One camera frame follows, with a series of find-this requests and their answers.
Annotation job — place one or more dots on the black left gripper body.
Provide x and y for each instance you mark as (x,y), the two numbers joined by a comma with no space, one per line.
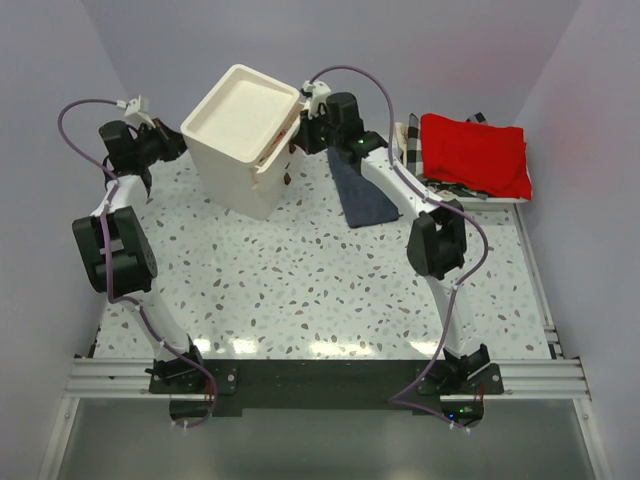
(156,144)

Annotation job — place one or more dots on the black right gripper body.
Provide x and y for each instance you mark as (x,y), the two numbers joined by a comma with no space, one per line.
(317,135)

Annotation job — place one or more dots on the cream drawer organizer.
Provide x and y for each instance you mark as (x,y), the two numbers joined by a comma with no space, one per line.
(229,134)

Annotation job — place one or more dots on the red pen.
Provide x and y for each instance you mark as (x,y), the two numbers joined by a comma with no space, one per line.
(279,138)

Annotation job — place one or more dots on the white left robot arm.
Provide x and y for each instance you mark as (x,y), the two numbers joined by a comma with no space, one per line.
(119,260)

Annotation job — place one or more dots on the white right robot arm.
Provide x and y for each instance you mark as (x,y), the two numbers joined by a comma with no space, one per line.
(437,241)

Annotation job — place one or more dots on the dark blue pencil pouch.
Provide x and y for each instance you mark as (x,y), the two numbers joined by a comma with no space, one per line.
(363,203)

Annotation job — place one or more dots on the white cloth basket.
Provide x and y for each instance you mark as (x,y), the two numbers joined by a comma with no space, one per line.
(445,190)

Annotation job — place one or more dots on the black white checkered cloth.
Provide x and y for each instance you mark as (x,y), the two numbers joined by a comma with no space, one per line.
(411,146)

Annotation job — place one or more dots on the red folded cloth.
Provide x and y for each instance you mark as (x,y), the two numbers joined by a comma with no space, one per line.
(479,156)

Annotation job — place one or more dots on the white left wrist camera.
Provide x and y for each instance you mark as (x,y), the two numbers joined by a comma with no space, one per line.
(136,111)

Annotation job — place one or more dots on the aluminium frame rail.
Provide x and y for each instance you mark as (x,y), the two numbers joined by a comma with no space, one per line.
(342,297)

